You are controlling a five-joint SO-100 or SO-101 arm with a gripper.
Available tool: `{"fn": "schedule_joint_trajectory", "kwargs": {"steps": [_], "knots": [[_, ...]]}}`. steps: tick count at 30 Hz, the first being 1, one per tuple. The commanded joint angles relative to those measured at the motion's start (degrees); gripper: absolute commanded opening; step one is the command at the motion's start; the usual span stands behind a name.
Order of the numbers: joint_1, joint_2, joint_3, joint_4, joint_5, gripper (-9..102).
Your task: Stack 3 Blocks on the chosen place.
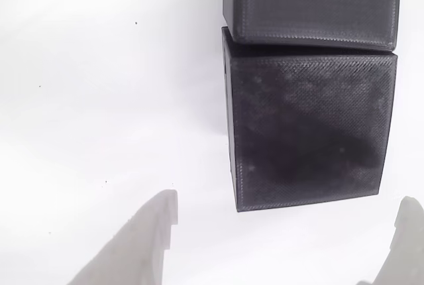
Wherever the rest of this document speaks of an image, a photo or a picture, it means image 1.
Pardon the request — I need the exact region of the black printed cube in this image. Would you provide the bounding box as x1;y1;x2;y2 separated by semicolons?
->
221;26;398;213
222;0;402;51

